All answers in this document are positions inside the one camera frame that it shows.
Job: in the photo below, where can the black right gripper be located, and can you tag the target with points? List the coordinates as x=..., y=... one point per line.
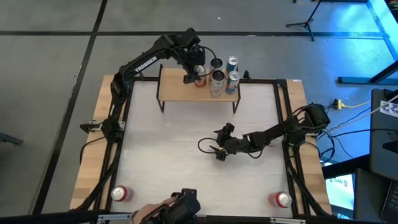
x=237, y=144

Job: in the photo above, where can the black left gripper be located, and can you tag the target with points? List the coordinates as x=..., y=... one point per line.
x=194, y=59

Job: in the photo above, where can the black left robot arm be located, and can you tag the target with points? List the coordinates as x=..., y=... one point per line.
x=146, y=62

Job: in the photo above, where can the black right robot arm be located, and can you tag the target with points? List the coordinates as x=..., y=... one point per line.
x=280, y=132

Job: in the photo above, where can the blue silver Red Bull can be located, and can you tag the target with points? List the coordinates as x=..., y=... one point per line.
x=232, y=63
x=232, y=82

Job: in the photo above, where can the black handheld device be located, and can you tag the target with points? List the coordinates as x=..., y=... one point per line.
x=183, y=205

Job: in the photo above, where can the person's hand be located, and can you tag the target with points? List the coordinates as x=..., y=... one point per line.
x=149, y=211

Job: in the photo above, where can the black table clamp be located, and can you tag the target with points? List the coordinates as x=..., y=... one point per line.
x=88, y=127

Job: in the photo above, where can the lit monitor screen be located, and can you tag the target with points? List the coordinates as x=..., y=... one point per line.
x=340, y=191

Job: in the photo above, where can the black tripod stand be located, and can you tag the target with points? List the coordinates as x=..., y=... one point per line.
x=306, y=24

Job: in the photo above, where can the printed marker tag paper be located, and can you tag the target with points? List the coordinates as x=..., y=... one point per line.
x=390, y=109

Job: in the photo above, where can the dark keyboard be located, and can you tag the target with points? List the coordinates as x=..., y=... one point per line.
x=392, y=202

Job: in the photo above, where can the grey chair leg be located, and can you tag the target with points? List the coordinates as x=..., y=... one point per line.
x=9, y=138

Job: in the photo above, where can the wooden shelf with black frame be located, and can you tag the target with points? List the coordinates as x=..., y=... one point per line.
x=174, y=90

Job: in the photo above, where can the black metal table frame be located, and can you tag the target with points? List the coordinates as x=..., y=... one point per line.
x=261, y=80

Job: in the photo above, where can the silver mounting bracket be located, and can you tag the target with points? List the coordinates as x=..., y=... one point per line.
x=115, y=216
x=287, y=221

